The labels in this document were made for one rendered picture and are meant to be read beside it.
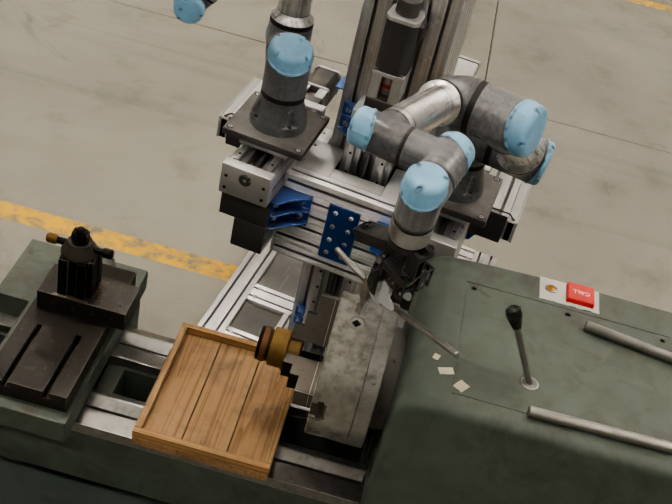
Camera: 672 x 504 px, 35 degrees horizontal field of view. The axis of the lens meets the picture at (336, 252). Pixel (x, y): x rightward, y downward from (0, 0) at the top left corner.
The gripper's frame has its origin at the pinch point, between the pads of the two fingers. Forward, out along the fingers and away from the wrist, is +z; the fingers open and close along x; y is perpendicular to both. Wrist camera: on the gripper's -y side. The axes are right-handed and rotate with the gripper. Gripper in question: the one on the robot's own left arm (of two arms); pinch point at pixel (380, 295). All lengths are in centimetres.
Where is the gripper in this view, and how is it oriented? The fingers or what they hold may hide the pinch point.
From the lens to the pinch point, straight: 200.1
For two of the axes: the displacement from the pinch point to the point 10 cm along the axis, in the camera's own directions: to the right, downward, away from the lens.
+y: 6.1, 6.7, -4.2
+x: 7.7, -4.1, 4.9
